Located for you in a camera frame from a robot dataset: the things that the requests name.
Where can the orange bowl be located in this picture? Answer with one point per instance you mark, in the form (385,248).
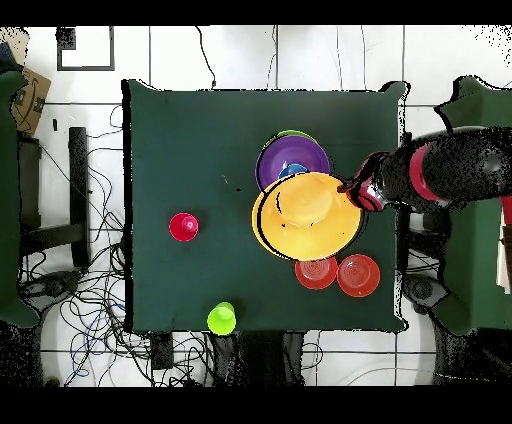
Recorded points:
(358,276)
(316,274)

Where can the red cup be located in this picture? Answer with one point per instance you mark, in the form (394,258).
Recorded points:
(183,228)

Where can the purple bowl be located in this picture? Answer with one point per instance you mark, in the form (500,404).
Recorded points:
(292,152)

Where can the black square frame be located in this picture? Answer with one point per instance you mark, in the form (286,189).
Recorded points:
(86,68)

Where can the dark green tablecloth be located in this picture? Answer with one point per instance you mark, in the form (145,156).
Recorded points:
(192,132)

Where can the green cloth covered table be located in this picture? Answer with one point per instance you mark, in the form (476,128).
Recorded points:
(472,260)
(8,200)

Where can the green bowl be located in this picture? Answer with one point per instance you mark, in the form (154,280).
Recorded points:
(296,132)

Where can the white box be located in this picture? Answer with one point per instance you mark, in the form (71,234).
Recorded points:
(504,268)

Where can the dark grey chair base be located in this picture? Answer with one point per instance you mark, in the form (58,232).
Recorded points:
(422,290)

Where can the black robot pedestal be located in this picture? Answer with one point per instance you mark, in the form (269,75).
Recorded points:
(248,360)

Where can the large yellow bowl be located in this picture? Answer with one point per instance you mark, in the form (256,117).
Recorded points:
(308,224)

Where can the cardboard box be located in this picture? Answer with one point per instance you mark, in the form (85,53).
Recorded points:
(30,104)

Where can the black metal stand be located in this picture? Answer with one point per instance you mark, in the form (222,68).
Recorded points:
(78,180)
(404,240)

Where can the black chair base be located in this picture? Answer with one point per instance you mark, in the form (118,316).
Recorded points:
(52,284)

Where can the blue cup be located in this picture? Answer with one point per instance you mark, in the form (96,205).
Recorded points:
(292,170)

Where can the lime green cup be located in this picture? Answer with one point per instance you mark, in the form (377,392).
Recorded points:
(221,320)

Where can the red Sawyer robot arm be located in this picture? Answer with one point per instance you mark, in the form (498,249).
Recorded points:
(440,172)

